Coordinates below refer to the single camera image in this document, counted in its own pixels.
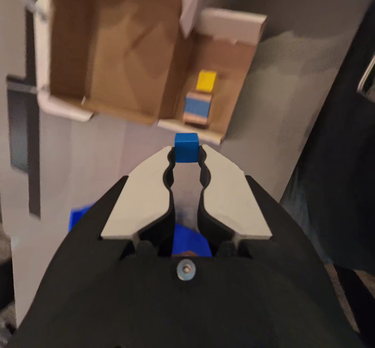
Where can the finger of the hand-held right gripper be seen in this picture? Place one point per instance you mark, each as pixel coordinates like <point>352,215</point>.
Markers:
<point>192,2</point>

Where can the blue plastic bin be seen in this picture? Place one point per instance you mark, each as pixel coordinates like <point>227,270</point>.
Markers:
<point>187,239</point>

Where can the person's dark clothing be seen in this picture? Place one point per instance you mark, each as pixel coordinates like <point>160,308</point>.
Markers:
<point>337,207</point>

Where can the yellow cube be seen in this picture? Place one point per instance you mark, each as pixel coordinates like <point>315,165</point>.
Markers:
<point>206,81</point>

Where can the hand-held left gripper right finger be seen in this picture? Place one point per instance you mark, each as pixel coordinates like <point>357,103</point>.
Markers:
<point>234,207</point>

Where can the tan cube with blue face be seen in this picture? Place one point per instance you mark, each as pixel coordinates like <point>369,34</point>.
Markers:
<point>197,107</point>

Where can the white cardboard box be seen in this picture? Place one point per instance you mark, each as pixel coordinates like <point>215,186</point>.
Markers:
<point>126,60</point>

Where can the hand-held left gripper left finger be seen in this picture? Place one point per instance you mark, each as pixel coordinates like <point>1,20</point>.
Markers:
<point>137,204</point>

